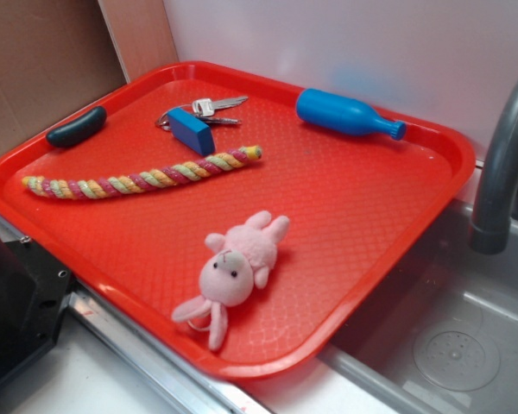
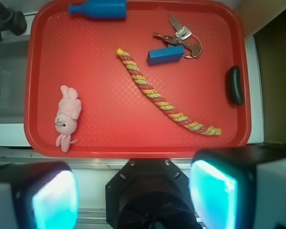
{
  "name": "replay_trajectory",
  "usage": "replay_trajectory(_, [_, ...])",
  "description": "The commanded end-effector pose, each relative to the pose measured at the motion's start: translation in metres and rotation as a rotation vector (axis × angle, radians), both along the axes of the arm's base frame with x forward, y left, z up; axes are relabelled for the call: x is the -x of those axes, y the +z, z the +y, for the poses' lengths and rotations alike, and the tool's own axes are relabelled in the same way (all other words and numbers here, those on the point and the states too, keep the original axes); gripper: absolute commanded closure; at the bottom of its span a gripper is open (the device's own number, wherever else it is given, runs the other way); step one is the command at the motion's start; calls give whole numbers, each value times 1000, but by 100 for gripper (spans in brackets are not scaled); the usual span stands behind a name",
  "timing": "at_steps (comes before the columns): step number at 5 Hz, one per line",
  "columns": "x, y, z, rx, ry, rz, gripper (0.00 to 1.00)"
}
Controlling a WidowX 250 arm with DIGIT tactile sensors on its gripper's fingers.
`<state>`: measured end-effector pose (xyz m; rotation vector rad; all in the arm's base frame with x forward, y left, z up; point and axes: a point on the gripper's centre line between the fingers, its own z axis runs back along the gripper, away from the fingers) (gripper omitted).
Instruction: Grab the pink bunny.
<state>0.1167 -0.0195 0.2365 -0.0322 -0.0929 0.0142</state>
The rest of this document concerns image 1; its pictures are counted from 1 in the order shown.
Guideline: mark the dark green sausage toy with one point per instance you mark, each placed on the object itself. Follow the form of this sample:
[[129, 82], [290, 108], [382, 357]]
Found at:
[[79, 129]]

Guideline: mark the multicolour twisted rope toy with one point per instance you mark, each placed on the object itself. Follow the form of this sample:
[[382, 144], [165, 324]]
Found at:
[[185, 173]]

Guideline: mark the blue rectangular key fob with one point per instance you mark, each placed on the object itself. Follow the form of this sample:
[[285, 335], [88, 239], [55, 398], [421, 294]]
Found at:
[[192, 132]]

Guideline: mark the pink plush bunny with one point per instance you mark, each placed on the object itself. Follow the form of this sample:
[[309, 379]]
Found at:
[[242, 261]]

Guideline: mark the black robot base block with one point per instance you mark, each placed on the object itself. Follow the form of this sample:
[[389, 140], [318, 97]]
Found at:
[[34, 292]]

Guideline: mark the grey plastic sink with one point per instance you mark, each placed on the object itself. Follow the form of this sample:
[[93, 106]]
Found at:
[[439, 334]]

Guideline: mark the silver key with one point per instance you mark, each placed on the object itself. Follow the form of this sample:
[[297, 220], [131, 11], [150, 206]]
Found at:
[[219, 120], [208, 107]]

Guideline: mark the blue plastic bottle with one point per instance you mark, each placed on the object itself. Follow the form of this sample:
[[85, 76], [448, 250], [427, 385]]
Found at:
[[345, 115]]

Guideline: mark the brown cardboard panel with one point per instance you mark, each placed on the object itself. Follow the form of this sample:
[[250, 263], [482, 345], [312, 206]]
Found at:
[[55, 58]]

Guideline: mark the grey sink faucet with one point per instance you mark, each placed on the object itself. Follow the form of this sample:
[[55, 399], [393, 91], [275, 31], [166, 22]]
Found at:
[[496, 201]]

